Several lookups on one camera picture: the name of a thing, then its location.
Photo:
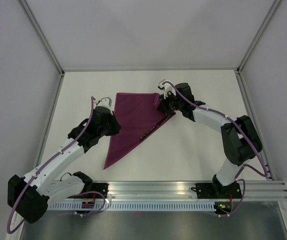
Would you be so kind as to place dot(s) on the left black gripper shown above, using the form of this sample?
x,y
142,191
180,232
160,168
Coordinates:
x,y
116,127

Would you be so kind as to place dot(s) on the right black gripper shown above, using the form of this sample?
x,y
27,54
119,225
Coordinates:
x,y
162,106

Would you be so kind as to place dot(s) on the purple cloth napkin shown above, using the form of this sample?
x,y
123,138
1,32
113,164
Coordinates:
x,y
136,113

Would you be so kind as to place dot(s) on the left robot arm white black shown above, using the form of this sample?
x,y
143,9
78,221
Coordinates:
x,y
32,194

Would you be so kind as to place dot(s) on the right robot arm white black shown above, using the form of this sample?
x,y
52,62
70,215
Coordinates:
x,y
240,139

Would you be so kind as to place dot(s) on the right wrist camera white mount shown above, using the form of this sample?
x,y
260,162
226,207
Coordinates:
x,y
166,88

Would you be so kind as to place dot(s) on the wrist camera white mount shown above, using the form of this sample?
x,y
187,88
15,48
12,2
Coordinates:
x,y
105,102
166,88

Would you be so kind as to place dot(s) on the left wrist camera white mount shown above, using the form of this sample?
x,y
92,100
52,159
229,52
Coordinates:
x,y
105,102

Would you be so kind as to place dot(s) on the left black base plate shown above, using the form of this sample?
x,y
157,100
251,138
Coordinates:
x,y
100,187

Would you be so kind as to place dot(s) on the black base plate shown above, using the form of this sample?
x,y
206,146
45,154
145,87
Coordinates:
x,y
100,187
217,192

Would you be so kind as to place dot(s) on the rear aluminium frame bar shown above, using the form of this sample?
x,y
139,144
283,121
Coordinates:
x,y
129,69

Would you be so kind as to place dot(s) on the left aluminium frame post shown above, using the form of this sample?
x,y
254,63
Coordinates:
x,y
40,34

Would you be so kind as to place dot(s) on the aluminium frame post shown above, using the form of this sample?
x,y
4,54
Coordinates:
x,y
259,33
40,34

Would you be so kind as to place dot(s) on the white slotted cable duct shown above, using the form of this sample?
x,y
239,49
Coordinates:
x,y
144,206

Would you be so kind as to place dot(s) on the aluminium mounting rail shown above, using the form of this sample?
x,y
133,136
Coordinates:
x,y
255,190

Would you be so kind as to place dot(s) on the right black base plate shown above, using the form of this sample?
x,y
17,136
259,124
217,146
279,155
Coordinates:
x,y
217,192

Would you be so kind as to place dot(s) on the right aluminium frame post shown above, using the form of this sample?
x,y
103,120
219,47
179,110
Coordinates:
x,y
259,33

